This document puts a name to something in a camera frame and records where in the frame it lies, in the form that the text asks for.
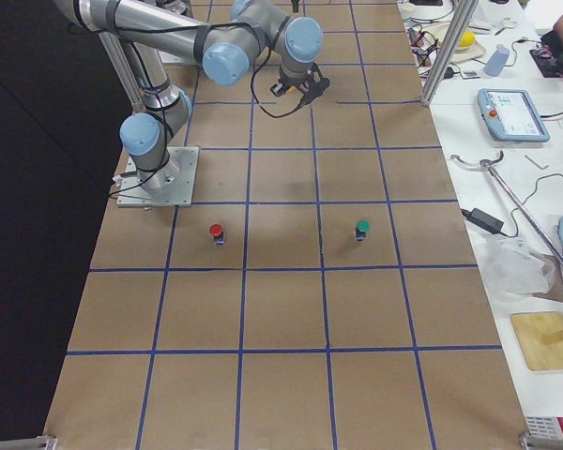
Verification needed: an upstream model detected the yellow lemon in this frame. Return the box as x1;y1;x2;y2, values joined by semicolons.
458;31;476;49

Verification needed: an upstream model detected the red push button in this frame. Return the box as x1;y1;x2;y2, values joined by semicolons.
208;223;225;246

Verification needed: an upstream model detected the aluminium frame post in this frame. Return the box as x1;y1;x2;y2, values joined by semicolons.
420;0;479;106

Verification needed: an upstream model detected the clear plastic bag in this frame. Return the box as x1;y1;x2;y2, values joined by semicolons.
474;234;556;302

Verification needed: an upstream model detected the metal reacher stick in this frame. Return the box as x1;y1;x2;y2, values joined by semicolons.
449;150;563;270

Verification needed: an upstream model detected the blue plastic cup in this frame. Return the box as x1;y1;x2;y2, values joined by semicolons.
482;45;510;78

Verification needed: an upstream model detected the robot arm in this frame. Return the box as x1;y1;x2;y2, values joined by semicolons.
55;1;329;207

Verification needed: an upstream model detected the black power adapter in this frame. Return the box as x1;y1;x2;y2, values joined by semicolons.
461;208;504;234

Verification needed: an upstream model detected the beige tray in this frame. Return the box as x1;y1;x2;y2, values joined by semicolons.
427;22;486;63

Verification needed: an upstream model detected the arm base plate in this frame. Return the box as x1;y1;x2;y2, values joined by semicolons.
116;146;200;208

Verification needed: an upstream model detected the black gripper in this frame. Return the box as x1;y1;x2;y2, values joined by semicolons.
274;65;329;101

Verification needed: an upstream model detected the wooden cutting board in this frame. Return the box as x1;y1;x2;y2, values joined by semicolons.
510;312;563;371

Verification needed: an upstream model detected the green push button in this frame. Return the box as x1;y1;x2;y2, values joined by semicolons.
355;219;371;242

